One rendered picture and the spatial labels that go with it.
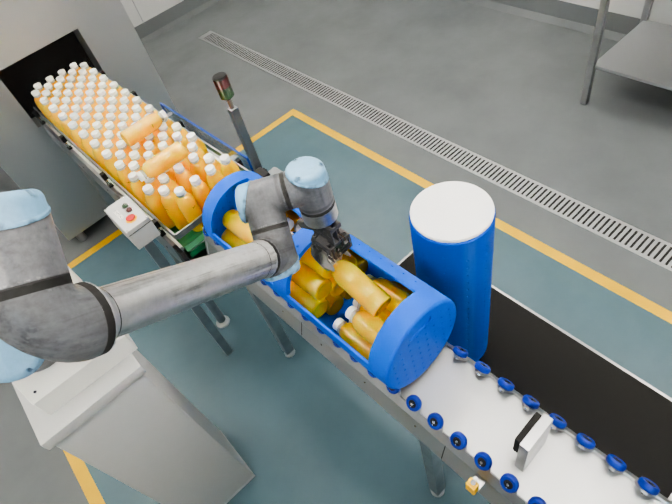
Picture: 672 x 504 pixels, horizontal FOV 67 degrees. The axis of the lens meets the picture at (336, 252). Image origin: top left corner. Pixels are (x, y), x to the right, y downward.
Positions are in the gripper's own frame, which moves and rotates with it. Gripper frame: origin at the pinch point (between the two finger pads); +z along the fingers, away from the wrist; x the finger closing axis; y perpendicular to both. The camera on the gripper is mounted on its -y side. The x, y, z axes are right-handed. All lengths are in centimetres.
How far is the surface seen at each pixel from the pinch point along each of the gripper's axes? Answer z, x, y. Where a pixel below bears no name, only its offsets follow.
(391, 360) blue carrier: 3.4, -10.8, 32.0
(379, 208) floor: 122, 97, -94
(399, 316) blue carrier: -2.2, -2.4, 27.9
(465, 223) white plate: 17.7, 45.0, 11.6
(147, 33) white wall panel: 119, 137, -473
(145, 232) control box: 16, -28, -79
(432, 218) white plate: 17.7, 40.5, 1.6
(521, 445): 13, -5, 65
